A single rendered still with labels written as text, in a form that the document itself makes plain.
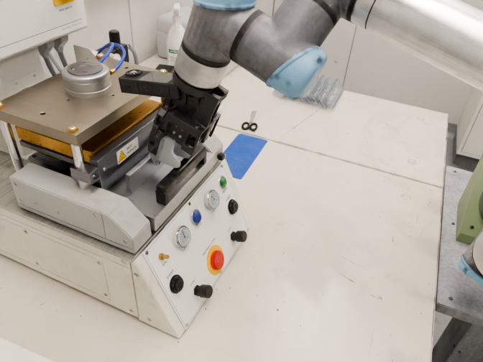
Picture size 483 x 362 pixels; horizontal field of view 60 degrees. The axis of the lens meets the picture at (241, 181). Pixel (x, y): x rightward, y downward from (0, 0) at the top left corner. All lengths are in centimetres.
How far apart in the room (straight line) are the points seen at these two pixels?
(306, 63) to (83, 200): 41
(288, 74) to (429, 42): 17
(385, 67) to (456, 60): 258
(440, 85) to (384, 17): 260
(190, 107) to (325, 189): 59
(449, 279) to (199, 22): 76
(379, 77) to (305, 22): 261
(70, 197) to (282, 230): 51
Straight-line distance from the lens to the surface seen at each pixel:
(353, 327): 87
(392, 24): 56
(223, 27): 57
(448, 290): 102
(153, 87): 67
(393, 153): 139
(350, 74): 318
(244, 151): 127
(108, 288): 82
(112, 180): 78
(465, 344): 141
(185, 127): 66
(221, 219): 89
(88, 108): 74
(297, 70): 54
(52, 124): 71
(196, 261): 83
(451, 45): 55
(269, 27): 56
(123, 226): 68
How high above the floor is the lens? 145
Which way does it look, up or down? 37 degrees down
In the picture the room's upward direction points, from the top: 4 degrees clockwise
